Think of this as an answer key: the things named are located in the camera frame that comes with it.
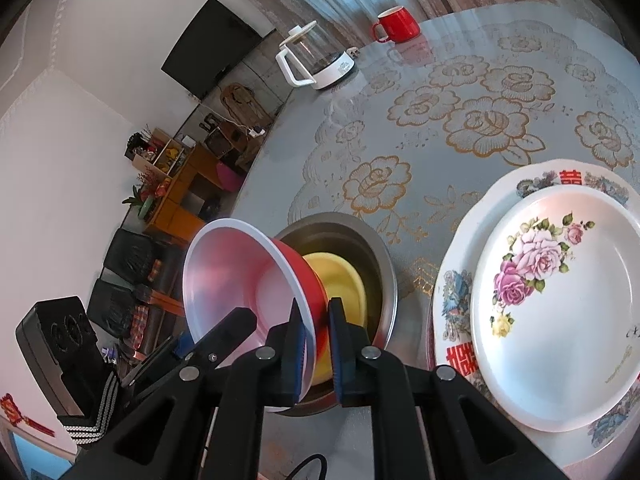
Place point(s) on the carved wooden chair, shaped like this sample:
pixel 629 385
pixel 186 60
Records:
pixel 240 105

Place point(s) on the stainless steel bowl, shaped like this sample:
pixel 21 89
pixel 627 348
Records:
pixel 370 255

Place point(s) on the orange wooden cabinet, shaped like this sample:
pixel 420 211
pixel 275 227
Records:
pixel 185 200

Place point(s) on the potted plant with red flowers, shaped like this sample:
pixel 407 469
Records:
pixel 142 195

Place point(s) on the red knot wall ornament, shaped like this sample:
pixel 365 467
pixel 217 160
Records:
pixel 20 412

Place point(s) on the wooden shelf with ornaments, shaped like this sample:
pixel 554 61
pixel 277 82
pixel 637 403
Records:
pixel 160 152

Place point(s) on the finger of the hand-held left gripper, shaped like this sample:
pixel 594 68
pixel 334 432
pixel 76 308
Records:
pixel 184 346
pixel 230 332

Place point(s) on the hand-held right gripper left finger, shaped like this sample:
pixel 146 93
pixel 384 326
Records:
pixel 295 360

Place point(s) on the white glass electric kettle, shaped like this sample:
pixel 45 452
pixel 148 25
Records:
pixel 320 57

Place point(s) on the red mug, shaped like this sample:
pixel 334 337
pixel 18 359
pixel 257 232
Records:
pixel 400 22

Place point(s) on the pink plastic bin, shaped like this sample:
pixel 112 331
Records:
pixel 229 176

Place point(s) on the black wall television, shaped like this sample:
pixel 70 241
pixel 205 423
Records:
pixel 210 47

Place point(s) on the black mesh chair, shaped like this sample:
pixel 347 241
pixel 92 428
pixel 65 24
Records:
pixel 129 257
pixel 111 309

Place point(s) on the red plastic bowl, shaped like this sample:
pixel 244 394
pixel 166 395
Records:
pixel 225 270

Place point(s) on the lace table doily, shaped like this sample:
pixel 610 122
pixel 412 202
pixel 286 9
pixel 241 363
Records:
pixel 475 110

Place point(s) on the white plate with red symbols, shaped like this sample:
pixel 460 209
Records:
pixel 460 320

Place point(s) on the white plate with rose print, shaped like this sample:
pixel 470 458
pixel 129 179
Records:
pixel 565 320

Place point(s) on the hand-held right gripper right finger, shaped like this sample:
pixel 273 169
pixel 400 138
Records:
pixel 340 360

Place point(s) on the yellow plastic bowl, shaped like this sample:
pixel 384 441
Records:
pixel 340 285

